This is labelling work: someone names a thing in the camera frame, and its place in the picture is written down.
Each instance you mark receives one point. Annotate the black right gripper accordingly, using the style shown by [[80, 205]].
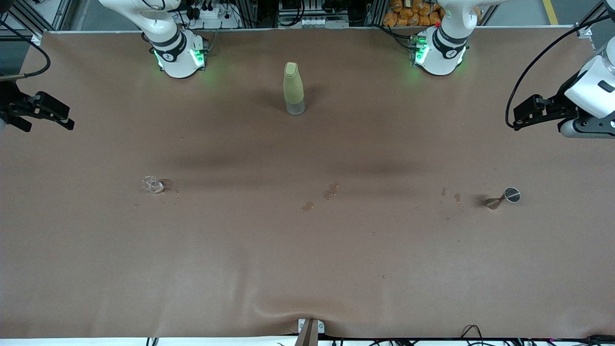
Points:
[[8, 103]]

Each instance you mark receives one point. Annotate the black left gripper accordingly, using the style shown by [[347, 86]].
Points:
[[561, 106]]

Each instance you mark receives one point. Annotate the shiny steel jigger cup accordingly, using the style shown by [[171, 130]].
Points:
[[512, 195]]

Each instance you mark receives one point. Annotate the clear glass measuring beaker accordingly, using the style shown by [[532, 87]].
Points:
[[154, 186]]

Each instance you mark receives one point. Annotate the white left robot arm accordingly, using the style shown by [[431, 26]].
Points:
[[444, 57]]

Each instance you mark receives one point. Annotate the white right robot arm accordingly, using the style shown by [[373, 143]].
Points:
[[178, 62]]

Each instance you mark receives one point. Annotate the white power strip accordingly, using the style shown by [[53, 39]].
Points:
[[211, 13]]

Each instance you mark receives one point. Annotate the white terminal block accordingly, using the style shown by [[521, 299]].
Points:
[[317, 21]]

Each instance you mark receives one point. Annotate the yellow-green capped bottle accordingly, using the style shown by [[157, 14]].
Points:
[[293, 86]]

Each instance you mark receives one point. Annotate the brown table mat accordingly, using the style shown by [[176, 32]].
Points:
[[307, 264]]

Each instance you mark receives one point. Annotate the aluminium frame profile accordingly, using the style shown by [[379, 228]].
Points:
[[60, 14], [588, 30]]

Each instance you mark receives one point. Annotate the metal table edge bracket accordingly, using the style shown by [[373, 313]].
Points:
[[310, 334]]

